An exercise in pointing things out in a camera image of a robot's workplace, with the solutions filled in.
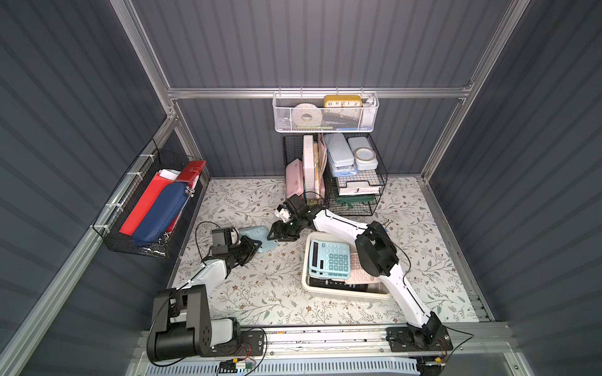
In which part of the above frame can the light blue calculator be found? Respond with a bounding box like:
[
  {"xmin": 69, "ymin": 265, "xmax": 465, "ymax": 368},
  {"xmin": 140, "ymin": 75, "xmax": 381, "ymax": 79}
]
[
  {"xmin": 308, "ymin": 240, "xmax": 351, "ymax": 280},
  {"xmin": 239, "ymin": 226, "xmax": 279, "ymax": 253}
]

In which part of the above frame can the pink calculator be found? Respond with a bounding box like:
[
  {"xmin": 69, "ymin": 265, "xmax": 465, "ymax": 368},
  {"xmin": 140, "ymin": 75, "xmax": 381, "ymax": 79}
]
[{"xmin": 345, "ymin": 253, "xmax": 379, "ymax": 285}]

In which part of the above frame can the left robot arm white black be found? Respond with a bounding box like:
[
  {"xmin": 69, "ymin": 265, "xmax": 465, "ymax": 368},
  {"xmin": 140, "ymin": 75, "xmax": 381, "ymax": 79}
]
[{"xmin": 146, "ymin": 227, "xmax": 263, "ymax": 367}]

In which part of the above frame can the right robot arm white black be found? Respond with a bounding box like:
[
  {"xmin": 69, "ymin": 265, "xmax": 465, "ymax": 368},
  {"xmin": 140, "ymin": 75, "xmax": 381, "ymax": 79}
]
[{"xmin": 268, "ymin": 195, "xmax": 452, "ymax": 353}]

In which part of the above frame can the beige plastic storage box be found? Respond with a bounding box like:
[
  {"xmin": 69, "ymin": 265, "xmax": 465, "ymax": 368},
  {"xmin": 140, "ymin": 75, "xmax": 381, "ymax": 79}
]
[{"xmin": 302, "ymin": 232, "xmax": 391, "ymax": 300}]

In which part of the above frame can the white round tape box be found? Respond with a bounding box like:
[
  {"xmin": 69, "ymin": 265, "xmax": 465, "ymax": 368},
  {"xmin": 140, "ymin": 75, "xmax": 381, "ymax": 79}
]
[{"xmin": 347, "ymin": 136, "xmax": 378, "ymax": 171}]

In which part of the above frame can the floral table mat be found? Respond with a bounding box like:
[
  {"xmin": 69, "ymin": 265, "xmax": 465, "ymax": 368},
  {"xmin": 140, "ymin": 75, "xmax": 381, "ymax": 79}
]
[{"xmin": 174, "ymin": 176, "xmax": 478, "ymax": 326}]

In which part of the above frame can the pink case in organizer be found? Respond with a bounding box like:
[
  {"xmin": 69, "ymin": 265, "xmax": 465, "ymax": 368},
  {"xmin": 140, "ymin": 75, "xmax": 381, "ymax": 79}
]
[{"xmin": 285, "ymin": 158, "xmax": 304, "ymax": 198}]

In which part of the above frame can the pink upright book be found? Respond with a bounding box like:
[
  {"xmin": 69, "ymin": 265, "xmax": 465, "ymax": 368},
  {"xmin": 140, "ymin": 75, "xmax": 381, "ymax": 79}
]
[{"xmin": 303, "ymin": 135, "xmax": 316, "ymax": 200}]

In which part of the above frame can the light blue pencil case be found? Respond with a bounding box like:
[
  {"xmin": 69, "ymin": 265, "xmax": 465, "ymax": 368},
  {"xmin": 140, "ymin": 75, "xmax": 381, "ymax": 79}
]
[{"xmin": 325, "ymin": 133, "xmax": 357, "ymax": 177}]

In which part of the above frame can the navy blue pouch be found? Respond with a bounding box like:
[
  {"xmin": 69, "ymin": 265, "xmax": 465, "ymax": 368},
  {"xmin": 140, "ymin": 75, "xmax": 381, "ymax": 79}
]
[{"xmin": 131, "ymin": 182, "xmax": 190, "ymax": 247}]

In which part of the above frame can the red wallet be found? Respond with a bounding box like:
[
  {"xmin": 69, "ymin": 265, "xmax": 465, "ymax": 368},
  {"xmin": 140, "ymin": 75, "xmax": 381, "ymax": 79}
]
[{"xmin": 175, "ymin": 160, "xmax": 206, "ymax": 185}]

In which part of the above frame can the red folder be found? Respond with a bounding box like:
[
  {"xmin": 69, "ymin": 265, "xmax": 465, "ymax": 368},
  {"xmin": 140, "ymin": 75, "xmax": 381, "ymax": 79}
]
[{"xmin": 119, "ymin": 169, "xmax": 180, "ymax": 236}]

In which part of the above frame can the small circuit board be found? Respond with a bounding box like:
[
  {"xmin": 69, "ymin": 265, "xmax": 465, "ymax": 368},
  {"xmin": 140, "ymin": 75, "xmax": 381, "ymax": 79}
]
[{"xmin": 216, "ymin": 358, "xmax": 257, "ymax": 375}]

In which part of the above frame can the white tape roll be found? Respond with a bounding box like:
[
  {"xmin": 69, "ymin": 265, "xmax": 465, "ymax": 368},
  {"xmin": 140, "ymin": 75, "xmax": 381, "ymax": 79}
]
[{"xmin": 291, "ymin": 103, "xmax": 323, "ymax": 128}]

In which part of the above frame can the white mesh hanging basket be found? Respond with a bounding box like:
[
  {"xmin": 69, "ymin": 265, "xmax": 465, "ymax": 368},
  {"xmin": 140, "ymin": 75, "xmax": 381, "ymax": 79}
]
[{"xmin": 272, "ymin": 89, "xmax": 379, "ymax": 133}]

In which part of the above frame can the yellow clock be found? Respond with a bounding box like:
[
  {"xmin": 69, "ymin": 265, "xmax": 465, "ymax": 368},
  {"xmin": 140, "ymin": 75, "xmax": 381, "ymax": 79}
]
[{"xmin": 324, "ymin": 95, "xmax": 363, "ymax": 108}]

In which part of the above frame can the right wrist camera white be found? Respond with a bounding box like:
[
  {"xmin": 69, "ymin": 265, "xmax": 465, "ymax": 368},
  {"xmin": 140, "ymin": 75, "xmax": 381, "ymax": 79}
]
[{"xmin": 274, "ymin": 205, "xmax": 292, "ymax": 223}]

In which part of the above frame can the black wire desk organizer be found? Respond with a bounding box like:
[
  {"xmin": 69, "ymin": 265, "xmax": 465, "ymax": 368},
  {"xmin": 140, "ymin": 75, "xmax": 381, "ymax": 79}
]
[{"xmin": 283, "ymin": 133, "xmax": 389, "ymax": 217}]

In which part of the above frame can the black wire side basket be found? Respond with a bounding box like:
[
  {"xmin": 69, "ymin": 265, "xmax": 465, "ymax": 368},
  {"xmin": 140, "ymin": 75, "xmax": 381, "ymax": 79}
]
[{"xmin": 92, "ymin": 142, "xmax": 205, "ymax": 259}]

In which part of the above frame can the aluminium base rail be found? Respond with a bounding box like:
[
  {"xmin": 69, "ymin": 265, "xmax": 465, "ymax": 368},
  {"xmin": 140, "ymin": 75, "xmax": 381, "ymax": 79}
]
[{"xmin": 126, "ymin": 322, "xmax": 534, "ymax": 375}]

